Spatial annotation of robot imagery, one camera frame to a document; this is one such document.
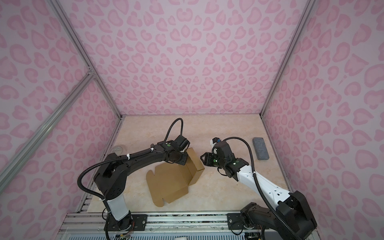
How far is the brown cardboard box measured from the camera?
794 mm

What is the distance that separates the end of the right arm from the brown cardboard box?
0.27ft

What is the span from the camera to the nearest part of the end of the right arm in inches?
23.6
